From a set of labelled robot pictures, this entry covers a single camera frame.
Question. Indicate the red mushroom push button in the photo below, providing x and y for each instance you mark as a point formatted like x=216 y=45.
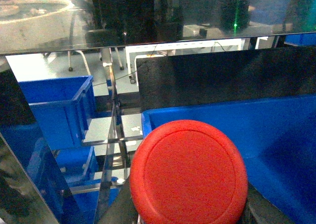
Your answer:
x=188 y=172

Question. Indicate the blue target bin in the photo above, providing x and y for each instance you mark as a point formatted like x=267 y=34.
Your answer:
x=276 y=138

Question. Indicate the small blue bin behind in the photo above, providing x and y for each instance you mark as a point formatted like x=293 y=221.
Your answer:
x=63 y=108

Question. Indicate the black foam divider panel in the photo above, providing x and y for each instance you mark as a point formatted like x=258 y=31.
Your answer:
x=195 y=79

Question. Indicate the stainless steel shelf front rail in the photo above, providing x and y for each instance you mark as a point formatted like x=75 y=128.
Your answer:
x=31 y=26

